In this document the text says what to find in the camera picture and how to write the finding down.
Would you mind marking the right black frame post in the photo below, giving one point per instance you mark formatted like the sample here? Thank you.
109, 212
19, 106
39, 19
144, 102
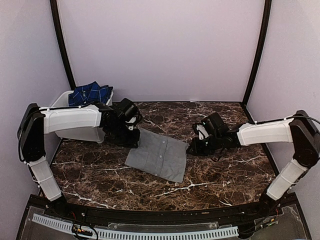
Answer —
258, 53

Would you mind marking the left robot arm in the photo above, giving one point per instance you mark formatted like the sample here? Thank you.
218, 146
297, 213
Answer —
119, 121

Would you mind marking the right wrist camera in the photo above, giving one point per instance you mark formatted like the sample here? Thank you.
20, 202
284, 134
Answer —
202, 131

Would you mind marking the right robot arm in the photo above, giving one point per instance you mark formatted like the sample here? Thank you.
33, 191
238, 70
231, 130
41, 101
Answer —
214, 134

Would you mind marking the left black frame post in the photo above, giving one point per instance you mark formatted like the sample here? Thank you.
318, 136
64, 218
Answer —
61, 43

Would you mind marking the blue plaid shirt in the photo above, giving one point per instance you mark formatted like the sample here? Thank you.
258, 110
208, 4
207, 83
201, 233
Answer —
90, 93

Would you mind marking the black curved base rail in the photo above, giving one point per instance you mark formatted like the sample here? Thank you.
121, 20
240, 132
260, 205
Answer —
97, 216

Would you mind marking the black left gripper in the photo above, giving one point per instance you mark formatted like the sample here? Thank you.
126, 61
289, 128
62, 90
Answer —
133, 143

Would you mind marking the grey long sleeve shirt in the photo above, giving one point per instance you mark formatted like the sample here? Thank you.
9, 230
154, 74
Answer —
160, 156

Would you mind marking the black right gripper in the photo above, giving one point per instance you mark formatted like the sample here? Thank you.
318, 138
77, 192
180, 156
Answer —
196, 150

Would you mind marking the black frame post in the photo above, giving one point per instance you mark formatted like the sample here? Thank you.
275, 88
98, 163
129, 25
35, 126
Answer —
61, 43
258, 53

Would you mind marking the white slotted cable duct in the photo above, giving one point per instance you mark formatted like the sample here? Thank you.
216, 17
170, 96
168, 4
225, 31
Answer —
68, 227

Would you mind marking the white plastic bin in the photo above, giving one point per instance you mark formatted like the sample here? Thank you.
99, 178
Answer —
82, 134

